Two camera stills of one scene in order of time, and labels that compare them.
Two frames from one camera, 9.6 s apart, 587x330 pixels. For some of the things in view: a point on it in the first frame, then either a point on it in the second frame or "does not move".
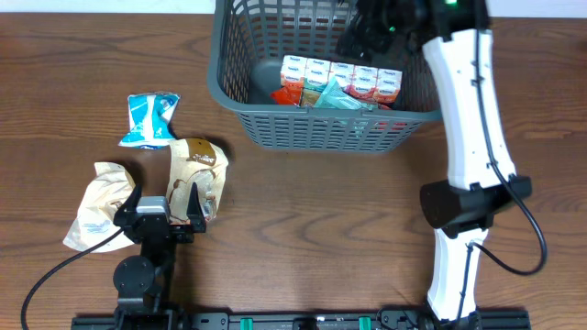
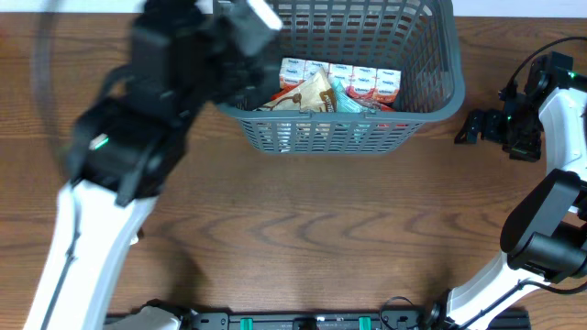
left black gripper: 185,233 to 232,82
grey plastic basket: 249,38 does not move
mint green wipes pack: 334,96 does not move
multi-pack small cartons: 381,83 does not move
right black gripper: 367,29 to 529,149
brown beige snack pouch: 192,161 to 314,93
